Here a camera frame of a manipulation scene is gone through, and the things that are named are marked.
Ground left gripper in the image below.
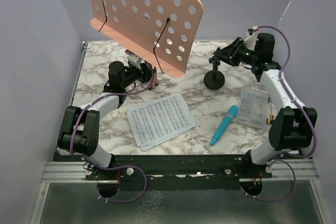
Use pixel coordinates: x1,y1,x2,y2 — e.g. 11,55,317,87
121,62,156,89

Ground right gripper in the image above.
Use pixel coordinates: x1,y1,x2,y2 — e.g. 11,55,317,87
214,37,259,67

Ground black microphone stand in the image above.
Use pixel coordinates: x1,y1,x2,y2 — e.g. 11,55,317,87
203,56,225,90

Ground sheet music page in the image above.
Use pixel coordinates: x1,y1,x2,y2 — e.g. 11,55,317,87
140,118,197,151
127,93,195,147

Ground pink music stand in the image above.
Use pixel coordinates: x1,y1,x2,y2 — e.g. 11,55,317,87
90,0,204,78

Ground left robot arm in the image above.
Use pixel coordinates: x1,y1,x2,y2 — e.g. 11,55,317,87
57,61,156,179

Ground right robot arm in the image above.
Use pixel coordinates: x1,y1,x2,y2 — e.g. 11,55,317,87
213,33,318,177

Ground teal toy microphone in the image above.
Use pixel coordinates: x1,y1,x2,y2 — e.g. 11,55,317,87
210,105,239,146

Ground clear plastic parts box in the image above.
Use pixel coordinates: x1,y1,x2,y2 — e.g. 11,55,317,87
236,87,269,129

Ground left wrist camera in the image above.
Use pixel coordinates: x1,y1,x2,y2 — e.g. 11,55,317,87
127,53,143,69

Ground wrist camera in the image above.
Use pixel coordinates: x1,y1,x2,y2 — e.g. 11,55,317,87
244,26,259,48
127,53,143,69

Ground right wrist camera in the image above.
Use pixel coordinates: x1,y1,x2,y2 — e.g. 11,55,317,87
244,26,259,48

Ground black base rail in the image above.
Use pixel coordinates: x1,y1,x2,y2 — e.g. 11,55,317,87
52,152,310,192

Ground aluminium frame rail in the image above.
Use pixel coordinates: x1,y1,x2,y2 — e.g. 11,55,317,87
41,159,319,183

